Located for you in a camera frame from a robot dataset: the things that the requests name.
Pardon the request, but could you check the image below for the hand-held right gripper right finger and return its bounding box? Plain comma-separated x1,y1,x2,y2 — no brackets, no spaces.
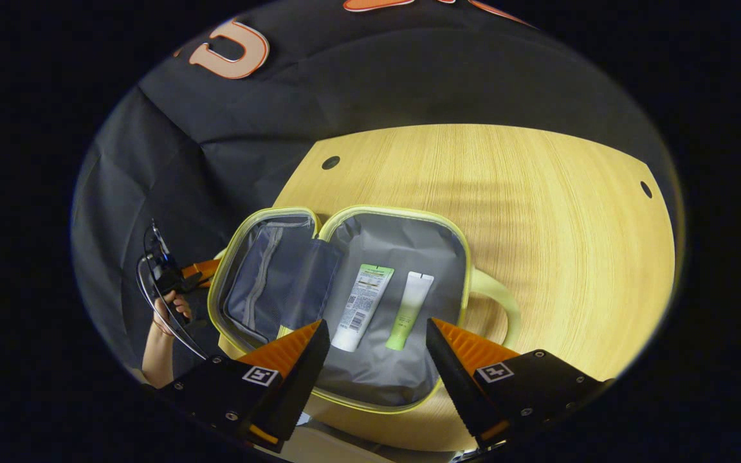
425,317,612,451

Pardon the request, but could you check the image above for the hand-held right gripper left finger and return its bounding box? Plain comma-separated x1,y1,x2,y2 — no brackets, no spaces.
160,319,332,455

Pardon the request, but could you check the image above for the white green gradient cosmetic tube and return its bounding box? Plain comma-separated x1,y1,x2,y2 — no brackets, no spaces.
385,271,435,352

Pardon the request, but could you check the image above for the white cosmetic tube green label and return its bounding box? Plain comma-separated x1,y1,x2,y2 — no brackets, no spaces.
331,263,396,353

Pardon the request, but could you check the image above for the pale yellow soft suitcase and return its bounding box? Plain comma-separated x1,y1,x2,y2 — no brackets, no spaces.
207,205,522,414

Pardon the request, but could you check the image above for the black backdrop cloth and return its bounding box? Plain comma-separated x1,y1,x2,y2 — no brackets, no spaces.
71,0,680,386

